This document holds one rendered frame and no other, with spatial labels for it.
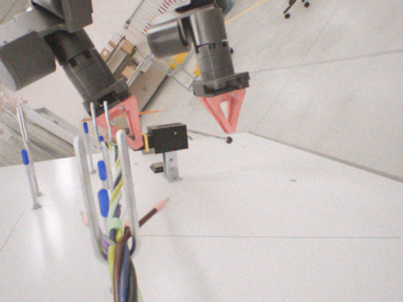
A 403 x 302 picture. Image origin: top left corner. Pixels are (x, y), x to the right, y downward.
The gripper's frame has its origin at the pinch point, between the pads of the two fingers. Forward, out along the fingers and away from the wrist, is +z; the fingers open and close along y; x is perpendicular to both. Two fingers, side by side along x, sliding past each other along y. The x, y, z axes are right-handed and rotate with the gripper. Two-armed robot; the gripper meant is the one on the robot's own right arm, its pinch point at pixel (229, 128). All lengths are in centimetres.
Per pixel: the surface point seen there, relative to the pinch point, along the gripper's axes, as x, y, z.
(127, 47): 123, -767, -91
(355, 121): 120, -81, 43
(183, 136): -9.3, 2.1, -1.6
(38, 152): -42, -69, 4
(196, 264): -17.4, 24.6, 4.3
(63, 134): -33, -73, 1
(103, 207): -23.0, 25.1, -4.0
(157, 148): -13.8, 2.1, -1.2
